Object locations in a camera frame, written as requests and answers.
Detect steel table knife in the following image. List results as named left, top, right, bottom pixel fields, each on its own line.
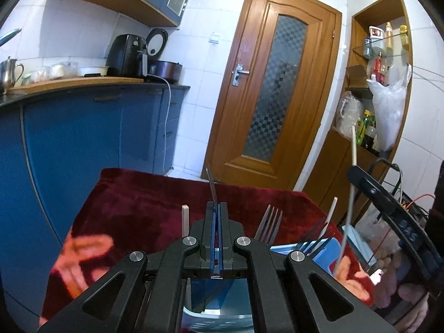
left=206, top=166, right=220, bottom=206

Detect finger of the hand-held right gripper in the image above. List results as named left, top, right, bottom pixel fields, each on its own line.
left=348, top=166, right=403, bottom=216

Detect blue base cabinets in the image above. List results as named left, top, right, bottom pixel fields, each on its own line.
left=0, top=85, right=191, bottom=320

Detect metal door handle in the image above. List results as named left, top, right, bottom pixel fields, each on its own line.
left=232, top=64, right=250, bottom=87

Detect rice cooker with open lid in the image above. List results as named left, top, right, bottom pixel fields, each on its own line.
left=146, top=28, right=183, bottom=83

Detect white dish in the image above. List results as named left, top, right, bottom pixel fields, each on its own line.
left=74, top=66, right=108, bottom=77

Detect wooden cutting board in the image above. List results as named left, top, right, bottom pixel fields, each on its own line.
left=7, top=76, right=144, bottom=94

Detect wooden door with glass panel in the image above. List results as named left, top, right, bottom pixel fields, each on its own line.
left=201, top=0, right=342, bottom=191

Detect clear bag with containers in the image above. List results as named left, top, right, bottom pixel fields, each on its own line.
left=335, top=91, right=364, bottom=139

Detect white and blue chopsticks box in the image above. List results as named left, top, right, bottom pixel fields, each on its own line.
left=178, top=238, right=342, bottom=333

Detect cardboard box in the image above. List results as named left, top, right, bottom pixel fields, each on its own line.
left=345, top=65, right=370, bottom=89

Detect red and pink floral blanket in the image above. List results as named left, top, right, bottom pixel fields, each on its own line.
left=38, top=168, right=377, bottom=327

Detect light blue plastic container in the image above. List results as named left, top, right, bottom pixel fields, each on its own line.
left=342, top=225, right=373, bottom=261

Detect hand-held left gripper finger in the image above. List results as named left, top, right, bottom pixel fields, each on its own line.
left=218, top=204, right=399, bottom=333
left=36, top=203, right=217, bottom=333

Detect white chopstick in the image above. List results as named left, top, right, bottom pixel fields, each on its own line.
left=181, top=205, right=190, bottom=238
left=321, top=197, right=339, bottom=240

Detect wooden alcove shelf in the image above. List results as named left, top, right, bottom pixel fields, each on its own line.
left=300, top=0, right=415, bottom=216

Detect white power cable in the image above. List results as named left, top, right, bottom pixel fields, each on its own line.
left=147, top=74, right=173, bottom=175

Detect small steel fork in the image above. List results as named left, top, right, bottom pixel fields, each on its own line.
left=295, top=220, right=330, bottom=254

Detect large steel fork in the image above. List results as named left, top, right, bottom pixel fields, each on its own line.
left=254, top=205, right=283, bottom=247

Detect green bottle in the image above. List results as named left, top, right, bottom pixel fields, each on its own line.
left=357, top=110, right=377, bottom=150

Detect steel kettle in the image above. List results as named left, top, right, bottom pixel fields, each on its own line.
left=0, top=57, right=25, bottom=89

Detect black air fryer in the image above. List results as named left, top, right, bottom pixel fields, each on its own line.
left=106, top=34, right=148, bottom=78

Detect red sauce bottle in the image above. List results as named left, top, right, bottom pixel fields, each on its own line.
left=373, top=54, right=387, bottom=84

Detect white plastic bag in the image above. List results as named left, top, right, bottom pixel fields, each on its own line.
left=367, top=63, right=413, bottom=151

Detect person's right hand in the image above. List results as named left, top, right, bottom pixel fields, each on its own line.
left=375, top=253, right=431, bottom=333

